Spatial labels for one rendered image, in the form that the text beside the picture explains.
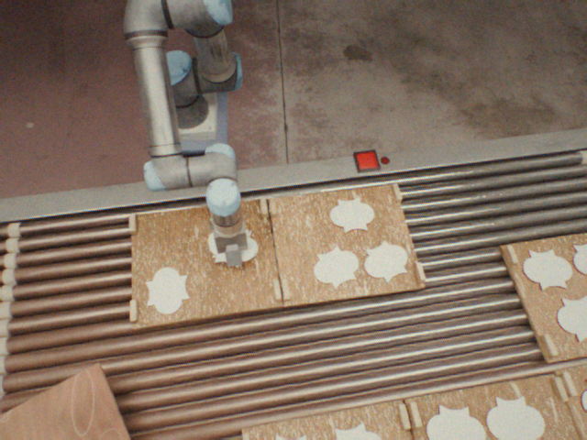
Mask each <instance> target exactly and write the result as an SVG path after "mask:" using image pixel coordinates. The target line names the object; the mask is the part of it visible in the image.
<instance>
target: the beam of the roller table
mask: <svg viewBox="0 0 587 440"><path fill-rule="evenodd" d="M579 151H587V128H582V129H574V130H567V131H559V132H551V133H544V134H536V135H528V136H521V137H507V138H498V139H491V140H484V141H476V142H468V143H460V144H453V145H445V146H437V147H430V148H415V149H408V150H400V151H393V152H384V153H377V158H378V161H379V163H380V166H381V169H380V171H374V172H366V173H359V174H358V173H357V169H356V166H355V162H354V159H353V157H346V158H339V159H324V160H317V161H309V162H302V163H294V164H286V165H279V166H271V167H263V168H257V169H249V170H238V185H239V192H240V196H242V195H250V194H256V193H269V192H277V191H284V190H291V189H299V188H305V187H313V186H320V185H328V184H335V183H342V182H355V181H363V180H370V179H378V178H385V177H393V176H399V175H406V174H414V173H421V172H429V171H442V170H449V169H457V168H464V167H471V166H479V165H486V164H493V163H500V162H507V161H515V160H529V159H535V158H543V157H550V156H558V155H565V154H572V153H576V152H579ZM382 157H386V158H388V159H389V161H390V162H389V164H387V165H383V164H381V162H380V159H381V158H382ZM207 190H208V189H207V186H205V187H198V188H190V189H182V190H175V191H170V192H152V191H151V190H150V189H149V188H148V186H147V184H146V182H145V181H144V182H136V183H129V184H121V185H113V186H106V187H98V188H91V189H82V190H75V191H68V192H53V193H45V194H38V195H30V196H22V197H15V198H7V199H0V224H1V225H2V226H9V225H10V224H16V223H22V224H25V223H33V222H40V221H48V220H55V219H62V218H69V217H76V216H84V215H98V214H105V213H112V212H119V211H126V210H134V209H141V208H149V207H156V206H163V205H170V204H184V203H191V202H199V201H205V200H206V196H207Z"/></svg>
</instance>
